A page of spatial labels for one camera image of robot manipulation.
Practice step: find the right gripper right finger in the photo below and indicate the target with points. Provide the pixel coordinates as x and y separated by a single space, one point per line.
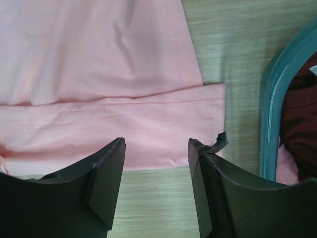
234 203

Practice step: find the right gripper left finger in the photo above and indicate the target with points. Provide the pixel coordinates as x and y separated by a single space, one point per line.
78 201

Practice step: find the pink t shirt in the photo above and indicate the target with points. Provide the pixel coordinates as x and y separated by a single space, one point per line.
76 74
286 170

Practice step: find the dark red t shirt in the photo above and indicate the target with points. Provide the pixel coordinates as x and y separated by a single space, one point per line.
298 129

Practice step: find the teal plastic basket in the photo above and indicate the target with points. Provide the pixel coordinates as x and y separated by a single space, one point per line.
275 81

